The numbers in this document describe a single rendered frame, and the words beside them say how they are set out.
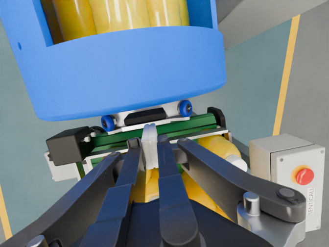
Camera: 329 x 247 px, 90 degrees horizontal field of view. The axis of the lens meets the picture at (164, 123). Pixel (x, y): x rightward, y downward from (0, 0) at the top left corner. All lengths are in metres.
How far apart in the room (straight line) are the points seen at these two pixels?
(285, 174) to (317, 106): 1.65
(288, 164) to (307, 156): 0.04
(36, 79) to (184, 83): 0.14
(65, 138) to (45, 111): 0.25
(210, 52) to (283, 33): 1.61
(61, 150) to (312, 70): 1.90
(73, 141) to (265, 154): 0.43
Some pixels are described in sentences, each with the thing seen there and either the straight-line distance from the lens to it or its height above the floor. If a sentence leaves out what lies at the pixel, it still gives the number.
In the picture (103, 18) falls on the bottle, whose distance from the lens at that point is 0.22.
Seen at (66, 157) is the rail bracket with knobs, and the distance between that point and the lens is 0.46.
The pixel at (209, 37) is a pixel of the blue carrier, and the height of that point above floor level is 1.20.
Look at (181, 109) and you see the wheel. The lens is 0.41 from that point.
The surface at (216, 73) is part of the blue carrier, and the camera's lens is 0.20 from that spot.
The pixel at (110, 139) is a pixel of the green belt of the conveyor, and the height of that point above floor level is 0.90.
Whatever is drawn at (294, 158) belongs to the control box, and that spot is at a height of 1.10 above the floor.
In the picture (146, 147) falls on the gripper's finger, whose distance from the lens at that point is 0.16.
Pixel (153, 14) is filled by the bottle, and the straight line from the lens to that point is 0.27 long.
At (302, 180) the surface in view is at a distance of 0.43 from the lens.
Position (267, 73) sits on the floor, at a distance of 1.69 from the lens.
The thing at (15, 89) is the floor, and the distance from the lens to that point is 1.73.
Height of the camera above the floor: 1.38
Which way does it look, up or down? 76 degrees down
